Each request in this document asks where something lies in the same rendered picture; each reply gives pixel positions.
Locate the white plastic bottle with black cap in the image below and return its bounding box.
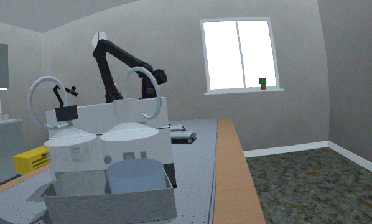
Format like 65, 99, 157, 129
44, 105, 106, 196

